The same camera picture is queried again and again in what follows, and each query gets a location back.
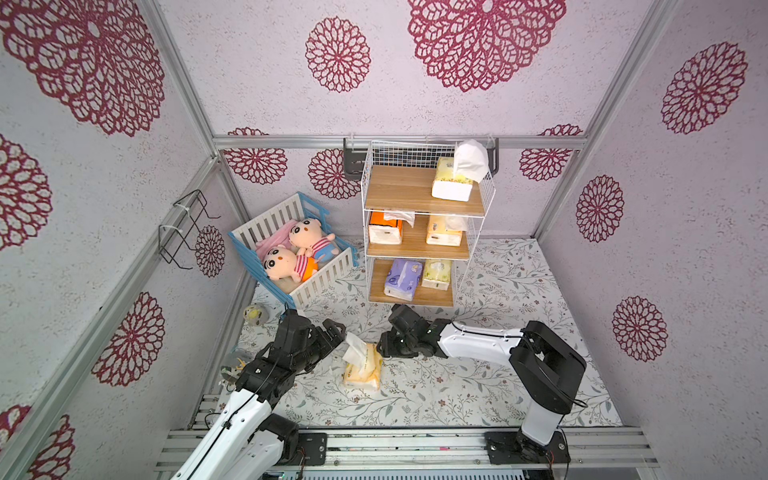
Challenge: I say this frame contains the plush doll blue outfit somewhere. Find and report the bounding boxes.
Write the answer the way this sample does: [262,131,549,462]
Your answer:
[289,218,340,263]

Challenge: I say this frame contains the white wire wooden shelf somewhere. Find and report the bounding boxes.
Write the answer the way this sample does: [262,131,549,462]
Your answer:
[361,140,496,308]

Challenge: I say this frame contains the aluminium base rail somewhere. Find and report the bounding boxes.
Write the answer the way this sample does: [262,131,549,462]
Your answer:
[154,425,660,472]

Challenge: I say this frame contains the black wire wall rack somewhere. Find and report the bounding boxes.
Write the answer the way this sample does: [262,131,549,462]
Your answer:
[156,189,220,270]

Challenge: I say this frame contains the pale yellow tissue pack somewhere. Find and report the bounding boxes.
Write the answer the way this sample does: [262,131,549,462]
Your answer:
[426,215,468,246]

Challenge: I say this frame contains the orange tissue pack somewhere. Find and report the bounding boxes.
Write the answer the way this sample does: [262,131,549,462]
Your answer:
[368,211,416,245]

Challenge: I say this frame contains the blue white toy crib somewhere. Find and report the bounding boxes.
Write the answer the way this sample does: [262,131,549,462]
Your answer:
[229,193,358,310]

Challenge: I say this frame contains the small round toy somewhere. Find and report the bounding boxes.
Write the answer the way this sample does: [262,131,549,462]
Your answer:
[243,303,270,327]

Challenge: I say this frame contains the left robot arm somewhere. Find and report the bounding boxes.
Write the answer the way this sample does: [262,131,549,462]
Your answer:
[174,308,346,479]

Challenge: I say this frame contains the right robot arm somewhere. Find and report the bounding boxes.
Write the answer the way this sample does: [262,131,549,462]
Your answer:
[377,304,587,448]

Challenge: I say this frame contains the yellow-green tissue box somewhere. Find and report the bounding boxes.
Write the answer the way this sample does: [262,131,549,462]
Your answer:
[431,140,490,202]

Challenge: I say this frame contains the purple tissue pack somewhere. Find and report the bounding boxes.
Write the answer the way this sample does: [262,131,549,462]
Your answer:
[383,258,423,301]

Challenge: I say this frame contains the light green tissue pack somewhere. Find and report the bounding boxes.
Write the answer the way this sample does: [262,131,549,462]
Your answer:
[421,259,453,291]

